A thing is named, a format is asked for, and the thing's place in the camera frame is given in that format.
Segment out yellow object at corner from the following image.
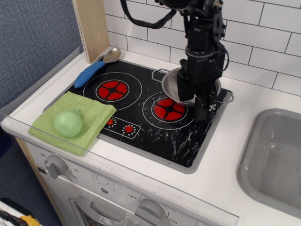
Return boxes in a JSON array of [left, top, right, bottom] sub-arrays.
[[20, 215, 41, 226]]

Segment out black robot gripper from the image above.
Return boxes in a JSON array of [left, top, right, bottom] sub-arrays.
[[177, 48, 225, 122]]

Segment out green microfiber cloth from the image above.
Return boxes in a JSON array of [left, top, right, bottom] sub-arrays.
[[29, 91, 116, 156]]

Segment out blue handled metal spoon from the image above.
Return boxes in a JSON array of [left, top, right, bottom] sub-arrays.
[[74, 48, 121, 89]]

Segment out grey timer knob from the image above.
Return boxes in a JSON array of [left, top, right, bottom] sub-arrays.
[[45, 155, 68, 179]]

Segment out silver oven door handle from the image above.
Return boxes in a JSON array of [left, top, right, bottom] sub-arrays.
[[76, 196, 135, 226]]

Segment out black toy stovetop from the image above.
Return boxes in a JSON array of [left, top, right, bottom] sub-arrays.
[[66, 60, 231, 174]]

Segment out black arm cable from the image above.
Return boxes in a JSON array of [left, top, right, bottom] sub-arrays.
[[119, 0, 177, 29]]

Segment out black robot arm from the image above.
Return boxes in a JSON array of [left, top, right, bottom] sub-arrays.
[[158, 0, 227, 122]]

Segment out light wooden side panel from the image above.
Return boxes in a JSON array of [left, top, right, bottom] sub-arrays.
[[72, 0, 110, 64]]

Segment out grey oven knob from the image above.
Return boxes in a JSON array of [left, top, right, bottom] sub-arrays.
[[135, 199, 165, 225]]

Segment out green plastic pear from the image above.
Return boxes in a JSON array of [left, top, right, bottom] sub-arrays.
[[54, 109, 83, 137]]

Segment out silver metal bowl with handles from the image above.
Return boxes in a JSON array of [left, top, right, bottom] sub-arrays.
[[151, 67, 235, 106]]

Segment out grey plastic sink basin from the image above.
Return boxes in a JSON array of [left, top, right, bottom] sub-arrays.
[[237, 109, 301, 218]]

